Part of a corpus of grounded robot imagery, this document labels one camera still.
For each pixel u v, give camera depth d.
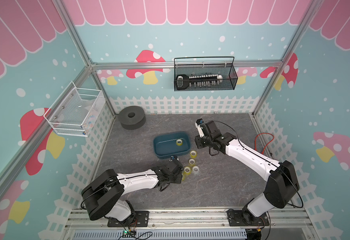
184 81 0.90
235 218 0.74
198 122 0.76
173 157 0.80
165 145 1.02
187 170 0.90
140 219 0.74
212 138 0.64
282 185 0.43
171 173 0.67
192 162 0.94
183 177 0.87
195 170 0.90
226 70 0.97
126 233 0.74
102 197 0.43
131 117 1.12
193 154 0.97
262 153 0.99
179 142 1.03
